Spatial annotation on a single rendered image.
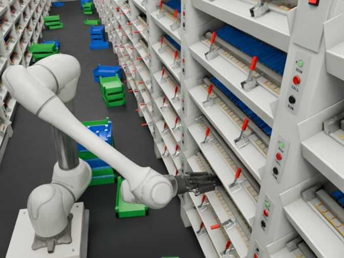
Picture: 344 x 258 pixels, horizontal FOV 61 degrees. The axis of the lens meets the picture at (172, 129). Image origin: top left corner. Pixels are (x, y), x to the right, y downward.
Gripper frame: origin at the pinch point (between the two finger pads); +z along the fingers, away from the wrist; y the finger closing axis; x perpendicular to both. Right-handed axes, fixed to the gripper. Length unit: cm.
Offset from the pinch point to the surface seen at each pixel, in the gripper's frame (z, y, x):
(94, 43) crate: -19, 431, 57
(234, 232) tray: -2.3, -20.9, 7.7
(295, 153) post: -12, -42, -44
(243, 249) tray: -2.6, -28.1, 7.9
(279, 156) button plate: -12, -39, -41
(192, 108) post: -5.3, 27.3, -19.8
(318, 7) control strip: -16, -39, -73
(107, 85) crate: -21, 217, 47
